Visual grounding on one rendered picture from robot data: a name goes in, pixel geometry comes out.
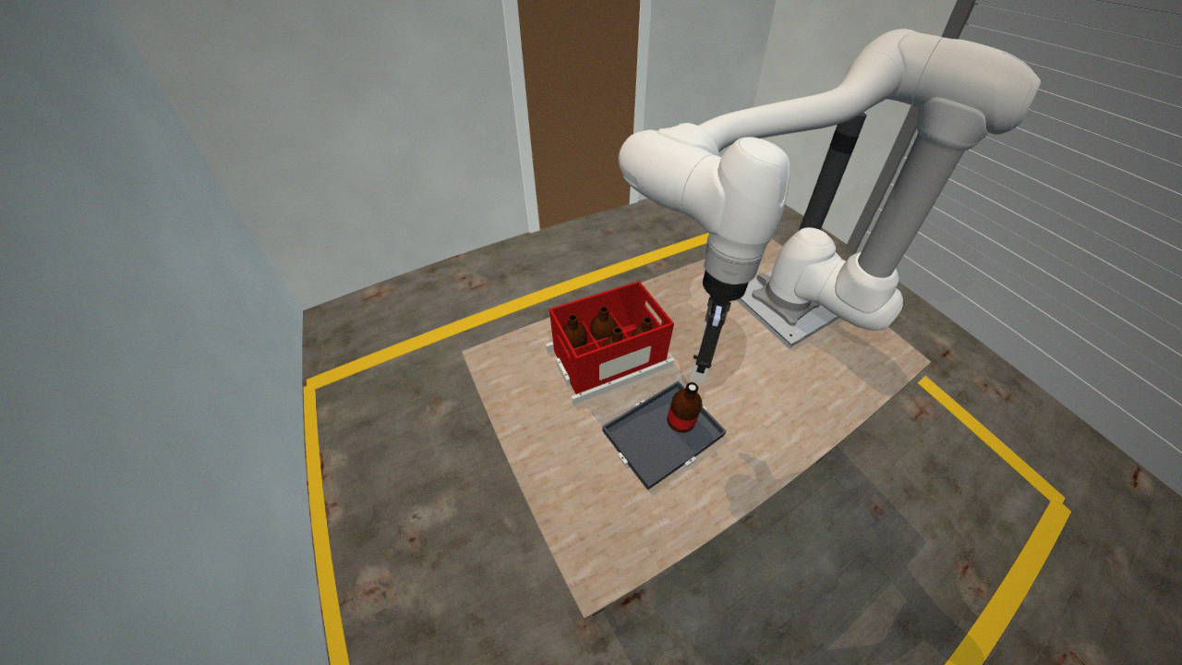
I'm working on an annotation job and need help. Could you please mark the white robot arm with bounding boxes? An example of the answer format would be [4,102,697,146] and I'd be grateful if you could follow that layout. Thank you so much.
[619,30,1041,331]

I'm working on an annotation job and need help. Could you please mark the grey flat bar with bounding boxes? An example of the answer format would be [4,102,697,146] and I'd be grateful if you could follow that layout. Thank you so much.
[546,343,696,467]

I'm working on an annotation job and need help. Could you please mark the red plastic crate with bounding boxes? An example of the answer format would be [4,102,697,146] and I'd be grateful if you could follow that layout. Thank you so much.
[548,282,674,395]

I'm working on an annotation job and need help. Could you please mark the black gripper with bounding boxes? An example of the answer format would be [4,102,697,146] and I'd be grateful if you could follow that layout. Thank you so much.
[690,270,749,384]

